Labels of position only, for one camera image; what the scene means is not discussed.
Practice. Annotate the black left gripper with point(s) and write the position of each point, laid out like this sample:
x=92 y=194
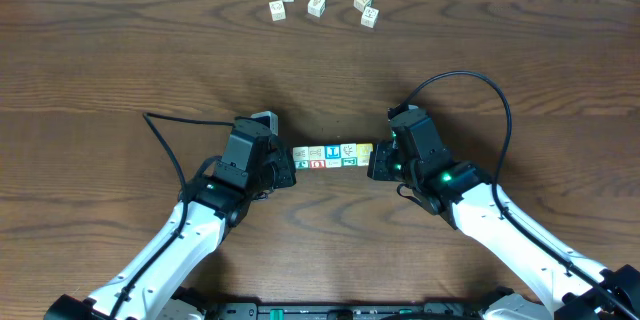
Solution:
x=282 y=168

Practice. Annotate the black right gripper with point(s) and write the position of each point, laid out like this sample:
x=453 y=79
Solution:
x=376 y=170

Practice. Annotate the wooden block letter G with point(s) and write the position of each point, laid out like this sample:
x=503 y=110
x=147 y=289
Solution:
x=301 y=157

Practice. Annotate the wooden block soccer ball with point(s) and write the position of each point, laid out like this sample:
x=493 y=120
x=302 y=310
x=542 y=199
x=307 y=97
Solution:
x=363 y=153

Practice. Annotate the wooden block ladybug yellow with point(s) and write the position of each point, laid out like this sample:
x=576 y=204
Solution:
x=317 y=157

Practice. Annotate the wooden block letter A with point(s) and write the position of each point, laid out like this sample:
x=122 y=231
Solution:
x=348 y=154

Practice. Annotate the wooden block blue top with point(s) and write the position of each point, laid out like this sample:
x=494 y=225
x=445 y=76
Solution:
x=333 y=157

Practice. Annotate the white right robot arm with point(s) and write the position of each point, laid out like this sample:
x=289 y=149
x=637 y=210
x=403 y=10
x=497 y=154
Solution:
x=569 y=284

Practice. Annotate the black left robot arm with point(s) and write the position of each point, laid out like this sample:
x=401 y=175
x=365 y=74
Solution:
x=143 y=288

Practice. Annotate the wooden block blue side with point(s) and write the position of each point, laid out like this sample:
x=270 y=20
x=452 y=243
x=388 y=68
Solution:
x=369 y=17

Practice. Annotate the wooden block far left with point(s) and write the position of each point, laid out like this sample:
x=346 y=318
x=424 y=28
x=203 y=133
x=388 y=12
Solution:
x=277 y=10

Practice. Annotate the wooden block back right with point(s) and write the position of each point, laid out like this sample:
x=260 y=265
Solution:
x=360 y=5

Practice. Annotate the wooden block green side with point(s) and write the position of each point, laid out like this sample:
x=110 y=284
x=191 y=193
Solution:
x=316 y=7

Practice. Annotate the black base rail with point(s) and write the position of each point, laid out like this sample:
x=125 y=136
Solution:
x=254 y=311

